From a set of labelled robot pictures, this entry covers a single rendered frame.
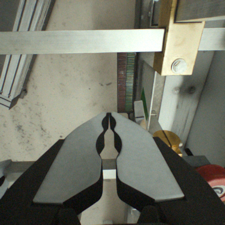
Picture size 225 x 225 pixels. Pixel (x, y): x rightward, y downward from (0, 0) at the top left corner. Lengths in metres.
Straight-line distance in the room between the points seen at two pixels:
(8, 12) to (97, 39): 0.77
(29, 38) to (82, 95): 0.94
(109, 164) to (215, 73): 0.39
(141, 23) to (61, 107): 1.02
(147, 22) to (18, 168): 0.41
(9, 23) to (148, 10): 0.75
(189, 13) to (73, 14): 0.92
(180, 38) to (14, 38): 0.23
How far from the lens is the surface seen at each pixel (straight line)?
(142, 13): 0.36
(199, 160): 0.38
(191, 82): 0.53
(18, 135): 1.60
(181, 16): 0.22
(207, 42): 0.28
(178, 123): 0.59
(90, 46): 0.24
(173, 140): 0.29
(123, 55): 0.36
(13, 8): 0.96
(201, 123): 0.57
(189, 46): 0.25
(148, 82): 0.32
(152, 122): 0.38
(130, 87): 0.38
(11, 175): 0.38
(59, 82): 1.17
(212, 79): 0.53
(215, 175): 0.33
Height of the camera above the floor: 1.06
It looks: 60 degrees down
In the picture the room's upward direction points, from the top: 177 degrees clockwise
